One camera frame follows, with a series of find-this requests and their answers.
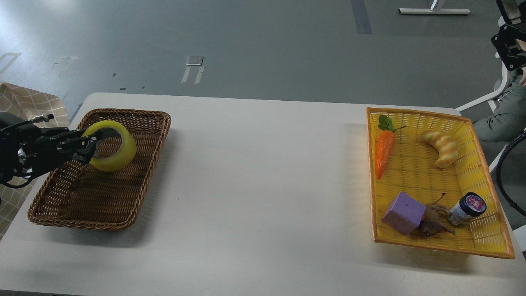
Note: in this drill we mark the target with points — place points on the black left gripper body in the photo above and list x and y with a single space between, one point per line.
49 148

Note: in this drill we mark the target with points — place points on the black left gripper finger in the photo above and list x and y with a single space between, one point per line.
97 136
81 151

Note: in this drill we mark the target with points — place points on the yellow tape roll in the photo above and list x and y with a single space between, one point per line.
124 154

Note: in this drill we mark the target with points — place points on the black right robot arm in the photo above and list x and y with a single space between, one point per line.
511 31

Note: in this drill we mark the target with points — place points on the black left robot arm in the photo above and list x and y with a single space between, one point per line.
13 155

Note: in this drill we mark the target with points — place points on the brown wicker basket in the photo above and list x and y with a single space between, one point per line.
83 196

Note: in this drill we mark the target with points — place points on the beige checkered cloth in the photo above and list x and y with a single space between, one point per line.
26 103

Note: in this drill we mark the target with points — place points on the orange toy carrot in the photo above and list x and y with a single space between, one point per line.
385 143

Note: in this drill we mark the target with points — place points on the yellow plastic basket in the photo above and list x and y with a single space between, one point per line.
411 169

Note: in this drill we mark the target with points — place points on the purple foam block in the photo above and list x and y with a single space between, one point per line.
404 213

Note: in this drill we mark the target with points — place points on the brown toy animal figure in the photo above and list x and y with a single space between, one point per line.
431 222

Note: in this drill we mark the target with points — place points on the toy croissant bread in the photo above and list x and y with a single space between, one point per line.
445 145

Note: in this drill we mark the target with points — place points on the small dark-lidded jar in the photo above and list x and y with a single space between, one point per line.
469 207

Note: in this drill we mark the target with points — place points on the seated person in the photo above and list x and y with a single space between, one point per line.
509 118

